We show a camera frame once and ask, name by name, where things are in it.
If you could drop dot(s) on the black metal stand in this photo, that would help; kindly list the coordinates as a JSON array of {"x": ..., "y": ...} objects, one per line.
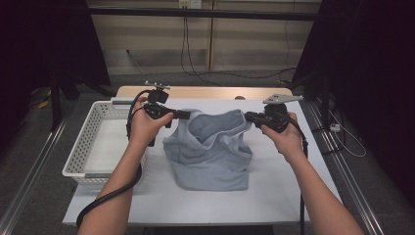
[
  {"x": 56, "y": 104},
  {"x": 324, "y": 104}
]

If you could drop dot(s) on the person's left hand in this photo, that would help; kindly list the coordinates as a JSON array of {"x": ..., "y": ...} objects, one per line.
[{"x": 142, "y": 127}]

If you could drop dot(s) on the yellow floor scrap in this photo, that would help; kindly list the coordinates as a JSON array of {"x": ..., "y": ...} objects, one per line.
[{"x": 43, "y": 104}]

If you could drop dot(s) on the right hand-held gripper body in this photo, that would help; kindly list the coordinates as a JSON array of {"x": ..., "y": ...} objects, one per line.
[{"x": 277, "y": 117}]

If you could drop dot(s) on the white wall outlet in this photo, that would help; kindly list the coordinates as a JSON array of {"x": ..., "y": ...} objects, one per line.
[{"x": 191, "y": 3}]

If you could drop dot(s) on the light blue tank top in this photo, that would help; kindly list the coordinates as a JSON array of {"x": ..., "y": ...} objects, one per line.
[{"x": 208, "y": 163}]

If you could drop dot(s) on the black horizontal bar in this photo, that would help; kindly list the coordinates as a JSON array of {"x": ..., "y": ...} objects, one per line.
[{"x": 228, "y": 13}]

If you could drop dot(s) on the thin dark rod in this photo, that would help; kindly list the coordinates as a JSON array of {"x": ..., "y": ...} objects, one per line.
[{"x": 133, "y": 61}]

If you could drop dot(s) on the white plug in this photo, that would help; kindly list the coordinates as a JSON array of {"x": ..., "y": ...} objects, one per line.
[{"x": 335, "y": 127}]

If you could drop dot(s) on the metal floor rail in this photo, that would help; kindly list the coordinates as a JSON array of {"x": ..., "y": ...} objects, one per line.
[
  {"x": 35, "y": 169},
  {"x": 344, "y": 176}
]

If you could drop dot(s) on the black curtain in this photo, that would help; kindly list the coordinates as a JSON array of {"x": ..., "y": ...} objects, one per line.
[
  {"x": 32, "y": 49},
  {"x": 375, "y": 81}
]

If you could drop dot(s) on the white table cover sheet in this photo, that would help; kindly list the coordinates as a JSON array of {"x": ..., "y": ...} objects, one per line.
[{"x": 212, "y": 202}]

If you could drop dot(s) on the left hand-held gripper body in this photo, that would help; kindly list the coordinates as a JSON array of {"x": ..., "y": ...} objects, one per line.
[{"x": 158, "y": 96}]

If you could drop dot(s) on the person's right hand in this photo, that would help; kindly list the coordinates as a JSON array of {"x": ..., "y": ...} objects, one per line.
[{"x": 287, "y": 142}]

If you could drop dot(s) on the dark round table grommet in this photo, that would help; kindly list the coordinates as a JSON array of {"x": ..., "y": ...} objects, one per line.
[{"x": 239, "y": 97}]

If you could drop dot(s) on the white perforated plastic basket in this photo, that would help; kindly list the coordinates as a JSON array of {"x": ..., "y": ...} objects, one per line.
[{"x": 78, "y": 153}]

